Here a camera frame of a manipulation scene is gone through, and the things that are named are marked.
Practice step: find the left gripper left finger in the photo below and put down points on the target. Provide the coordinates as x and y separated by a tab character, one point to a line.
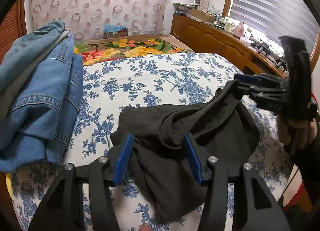
62	206

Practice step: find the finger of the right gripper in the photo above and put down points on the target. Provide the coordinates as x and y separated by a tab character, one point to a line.
261	81
271	99

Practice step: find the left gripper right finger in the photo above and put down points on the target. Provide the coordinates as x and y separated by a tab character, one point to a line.
254	206

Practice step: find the right hand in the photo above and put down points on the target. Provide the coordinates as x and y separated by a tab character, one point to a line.
299	133

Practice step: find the black gripper tool on counter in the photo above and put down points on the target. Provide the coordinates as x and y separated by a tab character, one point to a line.
260	47

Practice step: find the pink bottle on counter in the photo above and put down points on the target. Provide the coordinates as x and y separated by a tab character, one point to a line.
239	30

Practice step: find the wooden sideboard cabinet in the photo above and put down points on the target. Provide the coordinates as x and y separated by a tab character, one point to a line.
203	38

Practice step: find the striped window blind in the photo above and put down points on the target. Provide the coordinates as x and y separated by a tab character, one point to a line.
275	18

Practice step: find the open cardboard box on counter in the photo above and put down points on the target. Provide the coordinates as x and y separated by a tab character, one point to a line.
202	16

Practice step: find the blue floral white quilt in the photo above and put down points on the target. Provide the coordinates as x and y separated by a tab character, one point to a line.
111	86

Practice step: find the stack of folded jeans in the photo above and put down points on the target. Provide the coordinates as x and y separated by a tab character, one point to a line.
41	93

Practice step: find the cardboard box with blue cloth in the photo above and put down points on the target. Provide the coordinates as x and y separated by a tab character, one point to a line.
115	31

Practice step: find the colourful floral blanket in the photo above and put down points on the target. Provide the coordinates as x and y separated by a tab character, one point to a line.
108	49

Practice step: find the wooden louvred wardrobe door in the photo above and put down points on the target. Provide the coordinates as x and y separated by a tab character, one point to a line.
12	27

